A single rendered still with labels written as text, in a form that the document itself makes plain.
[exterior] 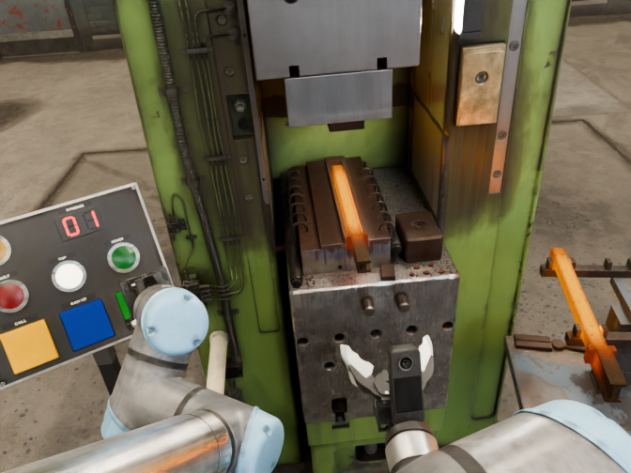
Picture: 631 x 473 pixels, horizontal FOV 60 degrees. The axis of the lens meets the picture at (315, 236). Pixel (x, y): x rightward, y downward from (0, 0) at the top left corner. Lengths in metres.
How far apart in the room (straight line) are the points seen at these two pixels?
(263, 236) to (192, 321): 0.72
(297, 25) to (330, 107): 0.16
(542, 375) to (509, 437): 0.93
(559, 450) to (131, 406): 0.45
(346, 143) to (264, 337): 0.60
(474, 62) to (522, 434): 0.88
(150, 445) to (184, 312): 0.19
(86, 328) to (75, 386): 1.41
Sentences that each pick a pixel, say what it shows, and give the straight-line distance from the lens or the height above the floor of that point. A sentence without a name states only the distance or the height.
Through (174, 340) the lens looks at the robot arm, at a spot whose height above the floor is 1.24.
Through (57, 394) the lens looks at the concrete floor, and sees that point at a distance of 2.51.
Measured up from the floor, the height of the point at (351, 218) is 1.01.
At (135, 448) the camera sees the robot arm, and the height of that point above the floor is 1.29.
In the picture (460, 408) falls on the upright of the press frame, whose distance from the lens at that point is 1.92.
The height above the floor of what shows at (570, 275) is 0.94.
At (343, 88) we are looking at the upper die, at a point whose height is 1.34.
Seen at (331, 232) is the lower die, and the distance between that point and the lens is 1.25.
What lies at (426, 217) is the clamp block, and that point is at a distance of 1.32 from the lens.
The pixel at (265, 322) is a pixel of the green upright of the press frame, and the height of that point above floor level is 0.65.
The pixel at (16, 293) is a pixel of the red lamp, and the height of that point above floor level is 1.09.
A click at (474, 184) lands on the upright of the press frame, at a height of 1.02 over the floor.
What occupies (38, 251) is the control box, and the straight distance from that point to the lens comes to 1.10.
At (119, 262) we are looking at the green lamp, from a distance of 1.10.
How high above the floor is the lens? 1.68
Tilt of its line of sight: 34 degrees down
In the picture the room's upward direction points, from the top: 4 degrees counter-clockwise
